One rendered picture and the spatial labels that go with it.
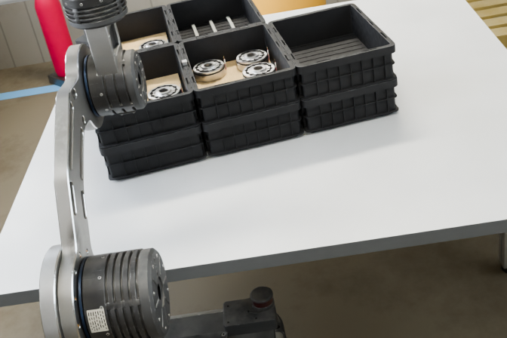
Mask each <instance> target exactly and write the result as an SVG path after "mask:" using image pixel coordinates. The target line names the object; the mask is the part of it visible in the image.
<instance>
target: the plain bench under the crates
mask: <svg viewBox="0 0 507 338"><path fill-rule="evenodd" d="M348 3H353V4H355V5H357V6H358V7H359V8H360V9H361V10H362V11H363V12H364V13H365V14H366V15H367V16H368V17H369V18H370V19H371V20H372V21H373V22H374V23H375V24H376V25H377V26H378V27H379V28H380V29H381V30H382V31H383V32H384V33H385V34H386V35H387V36H388V37H389V38H390V39H391V40H392V41H393V42H394V43H395V52H394V53H393V54H392V59H393V60H394V61H395V64H393V72H394V73H395V74H396V75H397V78H398V85H397V86H396V87H395V93H396V94H397V97H396V98H395V104H396V105H397V106H398V108H399V110H398V111H397V112H393V113H392V114H388V115H383V116H380V117H376V118H371V119H368V120H363V121H358V122H355V123H351V124H346V125H343V126H339V127H336V128H330V129H327V130H323V131H318V132H314V133H311V132H310V133H309V132H306V131H305V130H304V128H303V126H302V125H301V126H302V128H303V130H304V133H303V134H301V135H299V136H298V137H293V138H290V139H286V140H281V141H278V142H274V143H268V144H265V145H261V146H256V147H253V148H249V149H243V150H240V151H237V152H231V153H228V154H225V155H219V156H209V155H208V153H207V149H206V146H205V144H204V147H205V150H206V153H207V157H206V158H203V159H202V160H200V161H194V162H191V163H188V164H182V165H178V166H175V167H169V168H166V169H163V170H159V171H153V172H150V173H147V174H141V175H138V176H135V177H129V178H126V179H122V180H109V177H108V170H107V166H106V165H105V160H104V157H103V156H102V155H101V154H100V150H99V144H98V137H97V134H96V133H95V130H91V131H84V196H85V202H86V208H87V215H88V227H89V233H90V240H91V248H92V251H93V254H94V255H97V254H107V253H114V252H119V251H124V250H134V249H139V248H143V249H146V248H151V247H153V248H155V249H156V250H157V251H158V252H159V254H160V255H161V258H162V261H163V264H164V269H165V272H166V276H167V282H172V281H182V280H188V279H193V278H203V277H208V276H213V275H223V274H229V273H234V272H243V271H249V270H255V269H264V268H269V267H275V266H284V265H290V264H295V263H304V262H310V261H316V260H325V259H330V258H336V257H345V256H351V255H356V254H365V253H371V252H377V251H382V250H391V249H397V248H403V247H412V246H417V245H423V244H432V243H438V242H443V241H452V240H458V239H464V238H474V237H478V236H484V235H494V234H499V261H500V262H501V263H502V265H501V270H503V271H504V272H505V273H507V49H506V48H505V47H504V45H503V44H502V43H501V42H500V40H499V39H498V38H497V37H496V36H495V35H494V34H493V33H492V31H491V30H490V29H489V28H488V26H487V25H486V24H485V23H484V21H483V20H482V19H481V18H480V17H479V16H478V15H477V14H476V12H475V11H474V10H473V9H472V7H471V6H470V5H469V4H468V2H467V1H466V0H353V1H348V2H340V3H335V4H330V5H322V6H317V7H312V8H303V9H298V10H293V11H285V12H280V13H275V14H267V15H262V16H263V18H264V19H265V21H266V23H267V24H268V22H270V21H273V20H279V19H282V18H285V17H292V16H296V15H299V14H305V13H309V12H313V11H318V10H322V9H325V8H332V7H335V6H339V5H345V4H348ZM54 124H55V105H54V108H53V111H52V113H51V116H50V118H49V119H48V123H47V125H46V127H45V130H44V132H43V134H42V136H41V139H40V141H39V143H38V146H37V148H36V151H35V154H34V156H33V157H32V160H31V162H30V165H29V168H28V170H27V172H26V175H25V177H24V179H23V182H22V184H21V186H20V189H19V191H18V193H17V197H16V198H15V200H14V203H13V205H12V208H11V211H10V213H9V214H8V218H7V219H6V222H5V225H4V227H3V229H2V232H1V234H0V307H4V306H14V305H19V304H24V303H34V302H39V279H40V272H41V265H42V262H43V259H44V257H45V254H46V253H47V251H48V249H49V248H50V247H51V246H53V245H57V244H61V241H60V229H59V223H58V216H57V204H56V197H55V191H54V173H53V168H54ZM201 136H202V135H201ZM202 139H203V137H202ZM203 143H204V139H203Z"/></svg>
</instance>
